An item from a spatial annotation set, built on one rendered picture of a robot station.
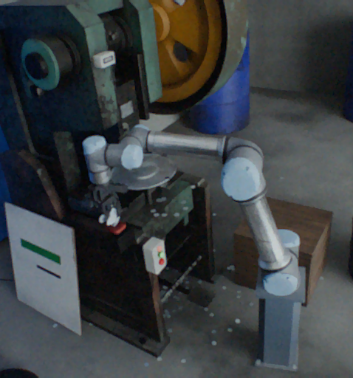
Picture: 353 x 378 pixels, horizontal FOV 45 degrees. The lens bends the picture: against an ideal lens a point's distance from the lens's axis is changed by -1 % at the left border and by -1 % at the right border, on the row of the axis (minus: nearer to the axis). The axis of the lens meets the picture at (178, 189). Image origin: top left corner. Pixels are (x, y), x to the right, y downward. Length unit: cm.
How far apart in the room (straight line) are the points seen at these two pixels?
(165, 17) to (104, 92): 53
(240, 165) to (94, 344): 130
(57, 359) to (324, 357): 123
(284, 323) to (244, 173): 78
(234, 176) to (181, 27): 89
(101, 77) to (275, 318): 115
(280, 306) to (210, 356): 50
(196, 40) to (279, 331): 128
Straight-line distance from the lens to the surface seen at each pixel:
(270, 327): 186
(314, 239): 216
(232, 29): 180
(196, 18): 192
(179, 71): 203
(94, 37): 156
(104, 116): 162
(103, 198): 151
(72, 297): 217
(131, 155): 138
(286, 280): 149
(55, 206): 201
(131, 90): 180
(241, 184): 128
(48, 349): 229
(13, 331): 244
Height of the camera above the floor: 168
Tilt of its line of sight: 31 degrees down
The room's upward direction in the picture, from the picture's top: 6 degrees counter-clockwise
